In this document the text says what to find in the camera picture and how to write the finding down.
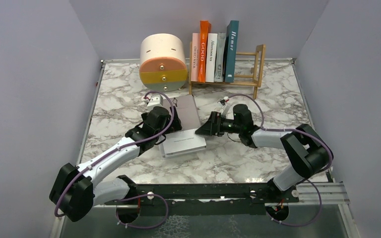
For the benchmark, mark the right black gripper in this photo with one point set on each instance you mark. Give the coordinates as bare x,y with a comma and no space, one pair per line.
213,126

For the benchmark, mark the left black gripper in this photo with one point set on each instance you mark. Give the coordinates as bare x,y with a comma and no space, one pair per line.
175,123

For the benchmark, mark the grey white cover book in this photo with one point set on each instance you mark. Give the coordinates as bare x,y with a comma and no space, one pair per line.
186,139

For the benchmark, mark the pink flower cover book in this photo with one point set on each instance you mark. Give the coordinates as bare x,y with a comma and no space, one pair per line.
194,57

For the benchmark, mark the dark teal book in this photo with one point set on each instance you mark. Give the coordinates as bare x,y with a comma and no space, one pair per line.
230,51

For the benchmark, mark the grey landscape cover book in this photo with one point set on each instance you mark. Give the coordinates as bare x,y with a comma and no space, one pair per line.
221,39

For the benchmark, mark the orange fashion show book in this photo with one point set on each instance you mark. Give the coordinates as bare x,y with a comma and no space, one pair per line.
205,28

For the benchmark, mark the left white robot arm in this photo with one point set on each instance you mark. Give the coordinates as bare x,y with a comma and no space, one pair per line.
77,189

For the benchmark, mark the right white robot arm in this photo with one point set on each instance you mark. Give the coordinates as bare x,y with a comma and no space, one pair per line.
306,151

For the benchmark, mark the bottom stacked books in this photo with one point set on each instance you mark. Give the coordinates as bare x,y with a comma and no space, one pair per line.
180,153

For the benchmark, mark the cream and orange bread box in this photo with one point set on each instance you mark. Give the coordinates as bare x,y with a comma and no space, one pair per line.
162,63

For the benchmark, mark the wooden book rack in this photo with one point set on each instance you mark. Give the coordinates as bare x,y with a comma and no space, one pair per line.
254,79

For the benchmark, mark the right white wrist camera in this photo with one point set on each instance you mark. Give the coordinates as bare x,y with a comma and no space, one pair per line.
224,102

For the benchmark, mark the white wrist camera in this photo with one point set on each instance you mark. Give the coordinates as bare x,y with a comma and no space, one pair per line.
224,102
154,101

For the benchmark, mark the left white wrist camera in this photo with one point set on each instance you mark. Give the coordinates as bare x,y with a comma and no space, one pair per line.
154,101

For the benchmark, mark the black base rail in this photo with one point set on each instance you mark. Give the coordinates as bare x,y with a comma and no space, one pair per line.
202,199

